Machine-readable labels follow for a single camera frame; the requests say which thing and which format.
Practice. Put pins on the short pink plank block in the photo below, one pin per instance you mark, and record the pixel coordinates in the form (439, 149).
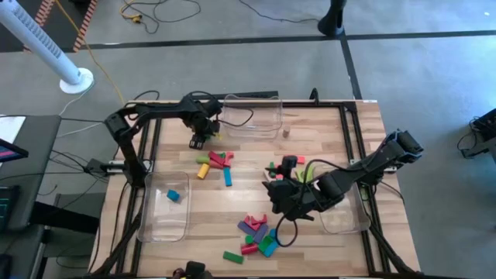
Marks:
(279, 176)

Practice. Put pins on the light green arch block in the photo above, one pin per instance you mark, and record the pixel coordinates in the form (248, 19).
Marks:
(301, 174)

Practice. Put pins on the light green cylinder block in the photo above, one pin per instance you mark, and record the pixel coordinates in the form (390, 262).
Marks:
(202, 159)

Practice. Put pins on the green plank block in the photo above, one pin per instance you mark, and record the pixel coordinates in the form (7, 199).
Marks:
(233, 257)
(272, 169)

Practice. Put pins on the blue plank block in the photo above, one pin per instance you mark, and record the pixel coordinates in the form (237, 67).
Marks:
(271, 248)
(227, 176)

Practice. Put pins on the black orange striped mat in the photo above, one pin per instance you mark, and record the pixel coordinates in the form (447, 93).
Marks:
(62, 27)

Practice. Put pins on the large green block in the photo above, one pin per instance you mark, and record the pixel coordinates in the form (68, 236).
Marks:
(265, 244)

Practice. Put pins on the yellow cylinder block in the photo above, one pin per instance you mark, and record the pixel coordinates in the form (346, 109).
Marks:
(203, 171)

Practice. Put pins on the red arch block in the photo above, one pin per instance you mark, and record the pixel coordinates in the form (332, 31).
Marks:
(259, 219)
(251, 223)

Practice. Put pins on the lit monitor screen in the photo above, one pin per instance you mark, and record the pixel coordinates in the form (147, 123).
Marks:
(9, 152)

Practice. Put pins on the black diagonal frame strut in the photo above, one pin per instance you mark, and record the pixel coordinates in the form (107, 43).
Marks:
(387, 252)
(118, 248)

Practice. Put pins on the long pink plank block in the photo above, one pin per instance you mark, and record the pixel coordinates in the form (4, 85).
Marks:
(301, 159)

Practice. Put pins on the small red cube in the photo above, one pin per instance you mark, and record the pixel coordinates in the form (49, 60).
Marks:
(229, 157)

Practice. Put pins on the keyboard with lit keys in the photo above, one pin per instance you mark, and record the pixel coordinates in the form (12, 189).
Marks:
(5, 205)

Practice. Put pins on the blue cylinder block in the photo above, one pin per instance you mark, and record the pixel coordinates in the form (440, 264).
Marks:
(273, 233)

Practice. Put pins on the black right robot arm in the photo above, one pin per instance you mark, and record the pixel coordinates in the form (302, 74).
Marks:
(372, 164)

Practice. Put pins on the white sheet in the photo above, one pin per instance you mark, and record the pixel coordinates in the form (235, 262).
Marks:
(9, 128)

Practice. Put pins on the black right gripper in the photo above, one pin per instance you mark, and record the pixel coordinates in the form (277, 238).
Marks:
(284, 193)

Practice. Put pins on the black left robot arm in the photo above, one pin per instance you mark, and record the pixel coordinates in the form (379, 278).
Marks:
(155, 110)

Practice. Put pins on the white tower fan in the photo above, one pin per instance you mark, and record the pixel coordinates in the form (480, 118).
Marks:
(35, 38)

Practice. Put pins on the red cylinder block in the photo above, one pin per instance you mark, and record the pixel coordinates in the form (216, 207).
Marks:
(249, 249)
(214, 164)

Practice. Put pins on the red plank block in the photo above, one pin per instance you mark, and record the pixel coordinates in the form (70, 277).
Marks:
(216, 157)

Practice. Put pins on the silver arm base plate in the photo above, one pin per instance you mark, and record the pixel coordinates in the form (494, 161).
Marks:
(116, 166)

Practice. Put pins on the clear plastic bin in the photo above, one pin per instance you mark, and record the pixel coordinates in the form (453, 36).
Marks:
(345, 221)
(162, 228)
(271, 116)

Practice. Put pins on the black side desk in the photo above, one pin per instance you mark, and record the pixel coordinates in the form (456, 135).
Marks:
(38, 155)

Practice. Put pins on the black metal table frame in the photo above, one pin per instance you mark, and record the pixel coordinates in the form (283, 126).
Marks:
(329, 104)

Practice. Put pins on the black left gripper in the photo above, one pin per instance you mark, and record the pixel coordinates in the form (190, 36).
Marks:
(201, 128)

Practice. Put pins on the black rounded object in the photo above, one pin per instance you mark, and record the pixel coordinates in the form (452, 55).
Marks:
(191, 270)

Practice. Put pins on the black floor stand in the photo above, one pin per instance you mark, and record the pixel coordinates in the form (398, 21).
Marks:
(332, 23)

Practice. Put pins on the black frame clamp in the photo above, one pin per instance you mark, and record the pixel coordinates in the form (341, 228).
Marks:
(314, 95)

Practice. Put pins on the black power adapter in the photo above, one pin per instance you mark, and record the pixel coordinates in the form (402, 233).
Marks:
(95, 166)

